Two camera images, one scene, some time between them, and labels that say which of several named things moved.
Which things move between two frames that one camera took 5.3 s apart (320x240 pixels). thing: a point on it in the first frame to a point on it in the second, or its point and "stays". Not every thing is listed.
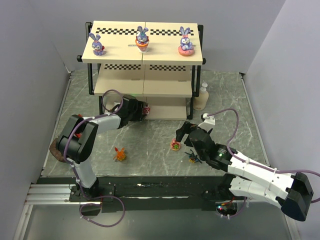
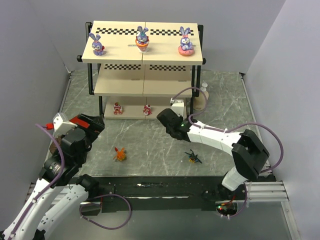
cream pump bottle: (200, 102) stays
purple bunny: (97, 45) stays
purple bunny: (142, 40) stays
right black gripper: (185, 131) to (165, 119)
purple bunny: (186, 48) stays
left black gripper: (139, 110) to (92, 124)
